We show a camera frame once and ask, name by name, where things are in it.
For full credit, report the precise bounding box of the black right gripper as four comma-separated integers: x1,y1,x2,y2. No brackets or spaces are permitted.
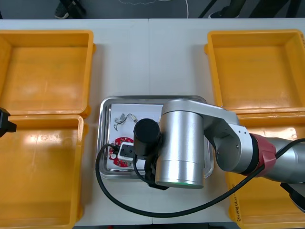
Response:
142,155,170,191

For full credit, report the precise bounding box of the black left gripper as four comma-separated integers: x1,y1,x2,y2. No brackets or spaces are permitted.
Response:
0,107,18,138

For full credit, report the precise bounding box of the round red circuit board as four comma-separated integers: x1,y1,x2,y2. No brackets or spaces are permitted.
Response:
109,136,134,167

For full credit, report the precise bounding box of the yellow-orange plastic bin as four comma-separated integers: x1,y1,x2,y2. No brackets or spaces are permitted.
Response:
203,29,305,115
0,114,89,226
0,30,97,118
218,112,305,224

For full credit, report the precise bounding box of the white sheet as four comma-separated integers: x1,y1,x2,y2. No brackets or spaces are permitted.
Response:
107,103,165,170

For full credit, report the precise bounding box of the steel tray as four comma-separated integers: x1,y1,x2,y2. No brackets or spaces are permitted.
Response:
96,95,214,181

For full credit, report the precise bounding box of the person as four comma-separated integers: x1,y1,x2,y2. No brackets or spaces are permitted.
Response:
54,0,87,20
208,0,288,20

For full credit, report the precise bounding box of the black stand leg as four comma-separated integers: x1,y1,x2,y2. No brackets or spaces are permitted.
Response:
198,0,217,19

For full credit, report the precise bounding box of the white cord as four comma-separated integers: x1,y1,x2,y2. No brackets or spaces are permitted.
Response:
118,0,190,19

